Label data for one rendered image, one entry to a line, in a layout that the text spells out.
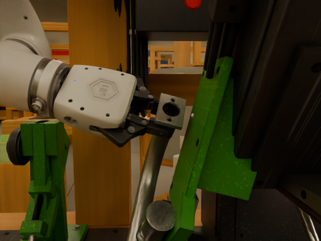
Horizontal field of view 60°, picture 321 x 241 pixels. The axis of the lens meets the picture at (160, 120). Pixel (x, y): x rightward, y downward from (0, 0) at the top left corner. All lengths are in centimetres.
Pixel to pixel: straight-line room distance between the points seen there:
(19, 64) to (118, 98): 14
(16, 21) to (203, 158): 36
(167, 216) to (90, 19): 51
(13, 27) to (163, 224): 37
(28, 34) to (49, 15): 1044
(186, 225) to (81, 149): 45
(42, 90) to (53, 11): 1056
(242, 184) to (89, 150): 45
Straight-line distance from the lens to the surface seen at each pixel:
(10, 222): 89
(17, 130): 61
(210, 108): 32
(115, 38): 70
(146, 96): 43
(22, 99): 42
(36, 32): 51
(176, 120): 39
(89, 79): 42
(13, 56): 44
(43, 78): 41
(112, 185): 74
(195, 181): 34
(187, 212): 33
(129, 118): 40
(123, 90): 41
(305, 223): 39
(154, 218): 35
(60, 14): 1088
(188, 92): 79
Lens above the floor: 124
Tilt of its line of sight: 7 degrees down
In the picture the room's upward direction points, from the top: straight up
